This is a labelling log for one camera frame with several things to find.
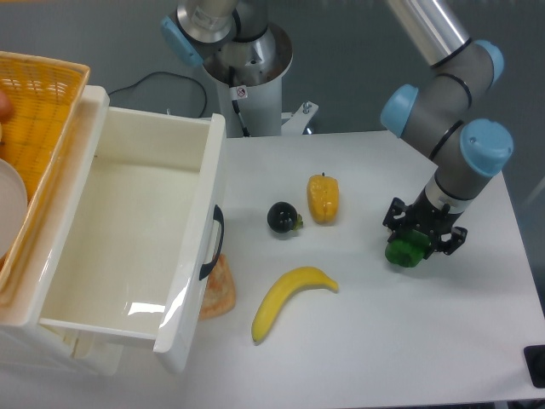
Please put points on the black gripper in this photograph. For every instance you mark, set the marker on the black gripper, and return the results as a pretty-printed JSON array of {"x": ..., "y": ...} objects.
[{"x": 433, "y": 220}]

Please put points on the green bell pepper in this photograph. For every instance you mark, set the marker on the green bell pepper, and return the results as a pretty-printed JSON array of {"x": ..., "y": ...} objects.
[{"x": 407, "y": 249}]

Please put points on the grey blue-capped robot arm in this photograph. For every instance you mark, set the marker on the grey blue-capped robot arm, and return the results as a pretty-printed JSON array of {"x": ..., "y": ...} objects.
[{"x": 467, "y": 155}]

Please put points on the yellow bell pepper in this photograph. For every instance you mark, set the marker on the yellow bell pepper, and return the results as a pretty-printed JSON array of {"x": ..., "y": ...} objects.
[{"x": 323, "y": 198}]

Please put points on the dark purple mangosteen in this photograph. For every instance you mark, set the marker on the dark purple mangosteen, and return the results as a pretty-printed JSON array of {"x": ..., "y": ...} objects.
[{"x": 283, "y": 218}]

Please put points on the yellow banana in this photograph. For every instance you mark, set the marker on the yellow banana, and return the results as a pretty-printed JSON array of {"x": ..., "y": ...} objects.
[{"x": 286, "y": 287}]

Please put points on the black corner device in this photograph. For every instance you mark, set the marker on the black corner device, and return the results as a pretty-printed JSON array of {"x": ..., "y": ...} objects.
[{"x": 535, "y": 361}]

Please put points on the orange bread slice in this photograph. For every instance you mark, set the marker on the orange bread slice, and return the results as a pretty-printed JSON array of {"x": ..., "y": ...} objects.
[{"x": 220, "y": 292}]

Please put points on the white open drawer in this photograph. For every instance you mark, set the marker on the white open drawer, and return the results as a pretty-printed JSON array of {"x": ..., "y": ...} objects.
[{"x": 147, "y": 231}]

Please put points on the orange woven basket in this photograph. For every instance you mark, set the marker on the orange woven basket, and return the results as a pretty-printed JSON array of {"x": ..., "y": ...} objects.
[{"x": 45, "y": 93}]

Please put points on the white drawer cabinet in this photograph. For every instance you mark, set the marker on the white drawer cabinet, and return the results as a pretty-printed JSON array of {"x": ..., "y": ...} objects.
[{"x": 24, "y": 341}]

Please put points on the white plate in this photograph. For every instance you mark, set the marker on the white plate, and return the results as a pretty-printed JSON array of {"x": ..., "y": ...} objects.
[{"x": 13, "y": 205}]

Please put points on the red fruit in basket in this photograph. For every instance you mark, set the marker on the red fruit in basket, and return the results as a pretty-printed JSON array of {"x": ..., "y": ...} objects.
[{"x": 6, "y": 107}]

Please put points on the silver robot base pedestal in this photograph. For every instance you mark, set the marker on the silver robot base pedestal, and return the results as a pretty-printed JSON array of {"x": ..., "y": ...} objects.
[{"x": 248, "y": 78}]

